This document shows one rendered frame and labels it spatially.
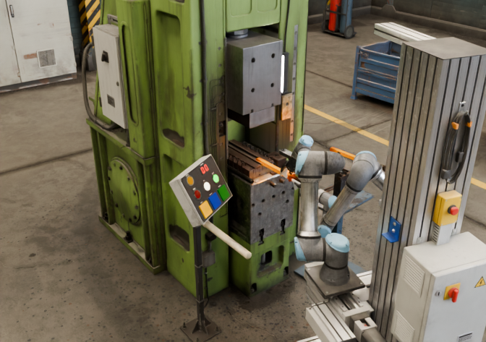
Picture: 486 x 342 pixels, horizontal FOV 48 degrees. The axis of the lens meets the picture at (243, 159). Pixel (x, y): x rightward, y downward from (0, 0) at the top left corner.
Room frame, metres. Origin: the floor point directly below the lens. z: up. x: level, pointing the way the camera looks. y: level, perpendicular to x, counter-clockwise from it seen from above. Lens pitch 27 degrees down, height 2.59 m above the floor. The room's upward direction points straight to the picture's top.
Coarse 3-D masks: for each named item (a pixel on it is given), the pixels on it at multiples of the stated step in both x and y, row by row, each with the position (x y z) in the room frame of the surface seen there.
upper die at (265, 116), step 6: (228, 108) 3.21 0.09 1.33; (270, 108) 3.15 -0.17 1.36; (228, 114) 3.21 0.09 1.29; (234, 114) 3.16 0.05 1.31; (240, 114) 3.11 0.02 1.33; (246, 114) 3.07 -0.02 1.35; (252, 114) 3.06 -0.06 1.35; (258, 114) 3.09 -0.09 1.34; (264, 114) 3.12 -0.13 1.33; (270, 114) 3.15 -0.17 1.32; (234, 120) 3.16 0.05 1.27; (240, 120) 3.11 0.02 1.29; (246, 120) 3.07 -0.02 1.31; (252, 120) 3.06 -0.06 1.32; (258, 120) 3.09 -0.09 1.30; (264, 120) 3.12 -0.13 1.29; (270, 120) 3.15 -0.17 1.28; (246, 126) 3.07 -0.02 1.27; (252, 126) 3.06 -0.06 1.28
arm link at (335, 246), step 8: (328, 240) 2.20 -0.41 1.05; (336, 240) 2.20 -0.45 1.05; (344, 240) 2.21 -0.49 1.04; (328, 248) 2.18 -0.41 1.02; (336, 248) 2.16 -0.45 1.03; (344, 248) 2.17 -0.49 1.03; (328, 256) 2.16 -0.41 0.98; (336, 256) 2.16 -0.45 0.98; (344, 256) 2.17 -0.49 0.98; (328, 264) 2.18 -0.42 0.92; (336, 264) 2.16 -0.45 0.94; (344, 264) 2.17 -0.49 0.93
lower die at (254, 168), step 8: (240, 144) 3.42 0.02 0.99; (232, 152) 3.29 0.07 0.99; (240, 152) 3.27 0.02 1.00; (256, 152) 3.29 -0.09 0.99; (232, 160) 3.20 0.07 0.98; (248, 160) 3.18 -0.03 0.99; (256, 160) 3.16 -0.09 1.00; (272, 160) 3.17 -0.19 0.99; (240, 168) 3.12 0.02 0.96; (248, 168) 3.08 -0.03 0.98; (256, 168) 3.08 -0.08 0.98; (264, 168) 3.12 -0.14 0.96; (248, 176) 3.05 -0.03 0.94; (256, 176) 3.08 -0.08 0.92
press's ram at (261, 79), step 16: (240, 48) 3.03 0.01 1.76; (256, 48) 3.07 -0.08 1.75; (272, 48) 3.15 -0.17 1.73; (240, 64) 3.03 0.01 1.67; (256, 64) 3.08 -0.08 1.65; (272, 64) 3.15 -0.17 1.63; (240, 80) 3.03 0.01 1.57; (256, 80) 3.08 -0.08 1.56; (272, 80) 3.15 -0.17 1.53; (240, 96) 3.03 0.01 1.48; (256, 96) 3.08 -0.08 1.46; (272, 96) 3.15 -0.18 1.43; (240, 112) 3.03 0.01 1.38
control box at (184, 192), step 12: (204, 156) 2.85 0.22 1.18; (192, 168) 2.66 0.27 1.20; (204, 168) 2.72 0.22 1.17; (216, 168) 2.80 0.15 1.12; (180, 180) 2.54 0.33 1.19; (204, 180) 2.67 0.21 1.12; (180, 192) 2.53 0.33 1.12; (192, 192) 2.55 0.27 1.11; (204, 192) 2.62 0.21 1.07; (216, 192) 2.69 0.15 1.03; (180, 204) 2.54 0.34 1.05; (192, 204) 2.50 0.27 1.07; (192, 216) 2.50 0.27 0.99
